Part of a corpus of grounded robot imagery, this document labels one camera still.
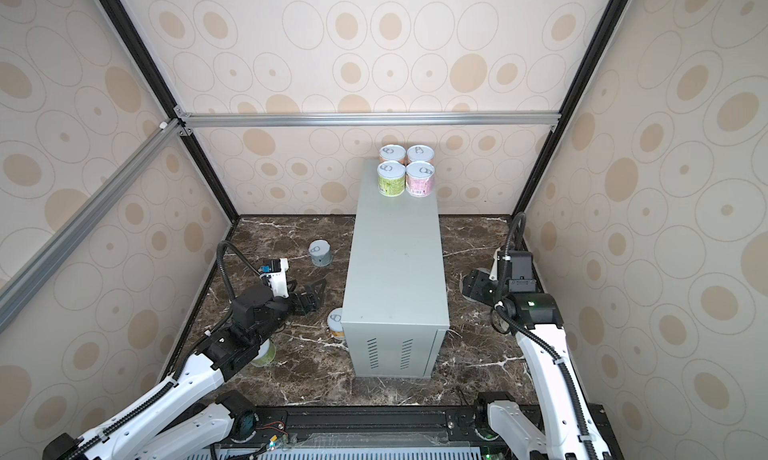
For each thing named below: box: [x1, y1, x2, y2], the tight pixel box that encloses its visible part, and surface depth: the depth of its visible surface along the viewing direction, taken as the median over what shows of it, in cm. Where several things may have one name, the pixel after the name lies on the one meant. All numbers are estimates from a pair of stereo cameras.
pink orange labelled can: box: [379, 144, 407, 161], surface depth 83 cm
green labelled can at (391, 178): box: [377, 160, 406, 197], surface depth 78 cm
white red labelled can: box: [405, 161, 435, 198], surface depth 78 cm
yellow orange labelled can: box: [327, 307, 345, 338], surface depth 88 cm
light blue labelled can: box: [308, 239, 332, 267], surface depth 105 cm
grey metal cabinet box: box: [341, 158, 450, 379], surface depth 66 cm
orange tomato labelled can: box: [407, 144, 435, 162], surface depth 83 cm
